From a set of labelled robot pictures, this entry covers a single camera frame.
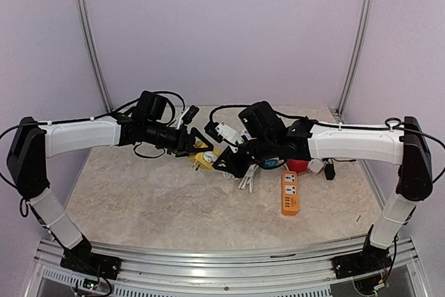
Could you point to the yellow cube socket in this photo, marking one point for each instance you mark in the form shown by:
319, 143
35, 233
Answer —
204, 160

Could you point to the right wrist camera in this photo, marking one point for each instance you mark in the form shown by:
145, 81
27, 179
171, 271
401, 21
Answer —
221, 132

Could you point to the right aluminium corner post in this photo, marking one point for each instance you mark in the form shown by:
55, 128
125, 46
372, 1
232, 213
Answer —
360, 36

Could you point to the red cube socket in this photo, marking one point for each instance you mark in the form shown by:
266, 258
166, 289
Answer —
297, 166

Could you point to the black plug with cable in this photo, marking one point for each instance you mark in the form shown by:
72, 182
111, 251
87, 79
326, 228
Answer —
329, 169

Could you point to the aluminium front rail frame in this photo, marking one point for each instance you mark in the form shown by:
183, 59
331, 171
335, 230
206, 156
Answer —
296, 271

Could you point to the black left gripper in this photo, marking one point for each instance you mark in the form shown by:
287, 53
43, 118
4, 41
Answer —
181, 149

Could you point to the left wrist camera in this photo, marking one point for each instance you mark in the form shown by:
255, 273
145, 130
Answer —
186, 117

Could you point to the left aluminium corner post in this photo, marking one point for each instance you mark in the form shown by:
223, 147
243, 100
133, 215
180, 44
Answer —
91, 50

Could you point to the white plug adapter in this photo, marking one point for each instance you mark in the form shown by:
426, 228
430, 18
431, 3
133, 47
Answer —
315, 166

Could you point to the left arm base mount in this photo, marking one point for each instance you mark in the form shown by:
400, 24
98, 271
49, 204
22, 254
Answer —
102, 266

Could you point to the blue plug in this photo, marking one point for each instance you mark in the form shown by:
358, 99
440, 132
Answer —
273, 163

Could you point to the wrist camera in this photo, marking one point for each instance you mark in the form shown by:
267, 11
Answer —
221, 132
186, 117

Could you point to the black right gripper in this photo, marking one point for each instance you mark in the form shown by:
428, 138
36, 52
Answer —
231, 163

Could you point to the small circuit board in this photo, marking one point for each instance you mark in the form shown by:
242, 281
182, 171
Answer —
87, 285

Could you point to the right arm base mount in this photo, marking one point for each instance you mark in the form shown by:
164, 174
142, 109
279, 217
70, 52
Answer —
346, 266

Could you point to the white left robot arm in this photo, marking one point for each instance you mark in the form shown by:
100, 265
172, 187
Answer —
36, 141

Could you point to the aluminium corner post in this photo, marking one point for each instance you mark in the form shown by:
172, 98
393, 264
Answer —
91, 50
360, 36

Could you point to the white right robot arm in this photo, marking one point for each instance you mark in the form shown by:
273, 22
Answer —
399, 142

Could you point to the orange power strip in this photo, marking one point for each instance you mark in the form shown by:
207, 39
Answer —
289, 194

